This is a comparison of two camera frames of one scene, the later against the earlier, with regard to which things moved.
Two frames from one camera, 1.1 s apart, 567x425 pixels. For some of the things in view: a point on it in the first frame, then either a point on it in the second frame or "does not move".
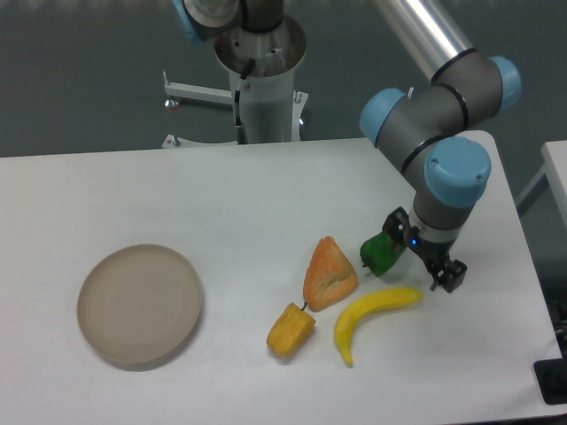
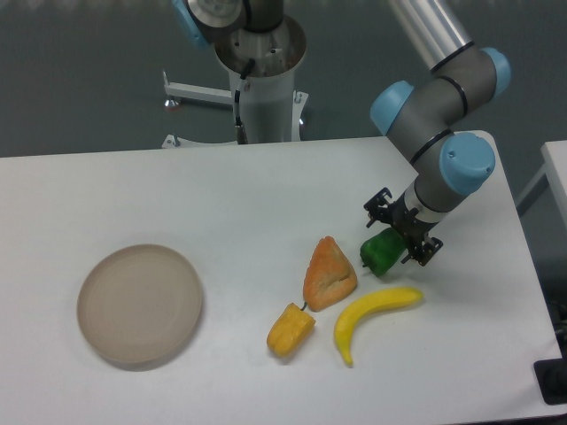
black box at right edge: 551,374 does not move
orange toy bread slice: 330,277 does not move
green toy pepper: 379,254 does not move
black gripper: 452,275 to 404,218
